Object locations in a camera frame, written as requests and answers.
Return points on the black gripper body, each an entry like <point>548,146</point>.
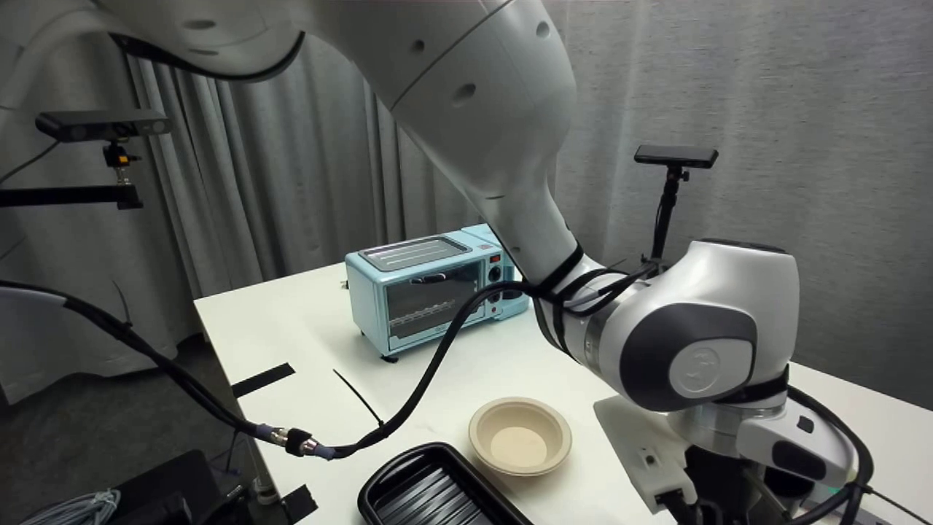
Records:
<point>737,493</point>

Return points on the beige plate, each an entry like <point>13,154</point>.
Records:
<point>521,439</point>

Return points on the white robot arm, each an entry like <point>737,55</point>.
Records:
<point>485,89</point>

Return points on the black baking tray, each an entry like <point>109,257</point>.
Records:
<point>432,486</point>

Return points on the light blue toaster oven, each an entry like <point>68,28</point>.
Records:
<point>408,293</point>

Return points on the black tape strip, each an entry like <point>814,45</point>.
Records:
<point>265,379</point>

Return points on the black equipment at bottom left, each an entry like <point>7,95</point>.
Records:
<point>190,488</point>

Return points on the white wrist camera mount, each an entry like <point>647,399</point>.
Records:
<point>648,451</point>

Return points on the black camera on stand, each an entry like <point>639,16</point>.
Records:
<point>677,163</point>

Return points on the black camera on left arm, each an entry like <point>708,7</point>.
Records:
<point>112,128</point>

